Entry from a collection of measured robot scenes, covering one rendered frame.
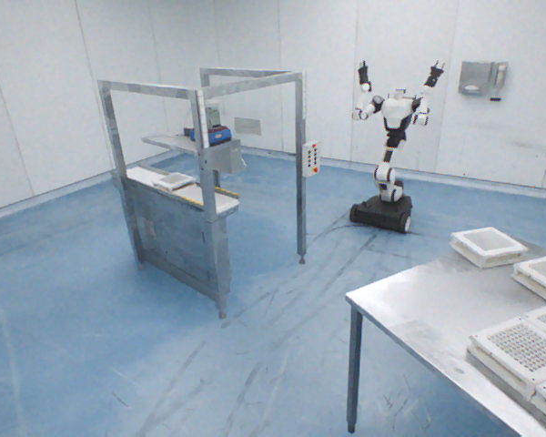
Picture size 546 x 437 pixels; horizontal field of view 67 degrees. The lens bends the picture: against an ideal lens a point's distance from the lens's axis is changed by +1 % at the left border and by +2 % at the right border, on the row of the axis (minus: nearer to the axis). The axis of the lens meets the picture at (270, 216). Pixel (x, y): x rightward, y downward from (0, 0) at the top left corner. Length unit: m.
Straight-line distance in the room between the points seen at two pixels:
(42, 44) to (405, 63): 4.43
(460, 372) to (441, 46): 4.44
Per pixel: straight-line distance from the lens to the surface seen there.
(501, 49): 5.46
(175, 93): 2.63
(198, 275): 3.33
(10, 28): 5.89
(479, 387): 1.60
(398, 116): 4.21
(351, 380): 2.18
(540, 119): 5.52
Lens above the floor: 1.96
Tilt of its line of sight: 25 degrees down
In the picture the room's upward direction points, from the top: 3 degrees counter-clockwise
